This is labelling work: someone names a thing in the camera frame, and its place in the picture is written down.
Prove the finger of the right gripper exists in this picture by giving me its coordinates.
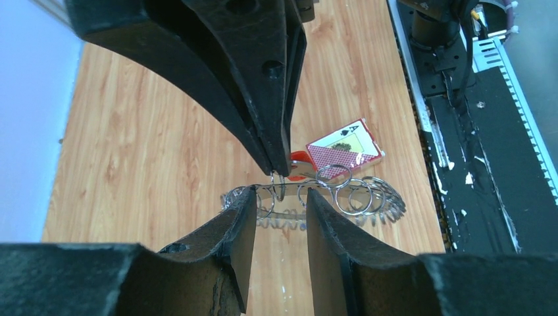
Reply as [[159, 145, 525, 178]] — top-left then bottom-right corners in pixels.
[[185, 1, 307, 176], [65, 1, 273, 175]]

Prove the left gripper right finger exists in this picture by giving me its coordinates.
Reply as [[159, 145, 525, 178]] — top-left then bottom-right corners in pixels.
[[307, 193, 557, 315]]

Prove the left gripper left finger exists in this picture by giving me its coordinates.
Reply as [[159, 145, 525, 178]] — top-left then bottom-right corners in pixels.
[[1, 186, 257, 315]]

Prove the metal disc with keyrings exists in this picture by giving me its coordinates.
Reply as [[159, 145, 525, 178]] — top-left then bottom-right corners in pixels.
[[220, 164, 407, 232]]

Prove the red tag key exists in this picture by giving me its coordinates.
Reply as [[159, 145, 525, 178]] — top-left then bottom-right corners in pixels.
[[288, 150, 317, 181]]

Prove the playing card box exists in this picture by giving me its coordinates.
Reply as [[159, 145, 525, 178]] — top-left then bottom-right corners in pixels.
[[306, 118, 385, 180]]

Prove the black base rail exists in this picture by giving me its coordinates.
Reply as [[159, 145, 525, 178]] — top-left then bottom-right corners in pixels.
[[389, 1, 557, 254]]

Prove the white slotted cable duct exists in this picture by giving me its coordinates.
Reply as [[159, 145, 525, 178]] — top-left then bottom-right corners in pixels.
[[473, 37, 557, 200]]

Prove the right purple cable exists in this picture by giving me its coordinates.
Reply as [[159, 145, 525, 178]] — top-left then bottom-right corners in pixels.
[[501, 0, 520, 40]]

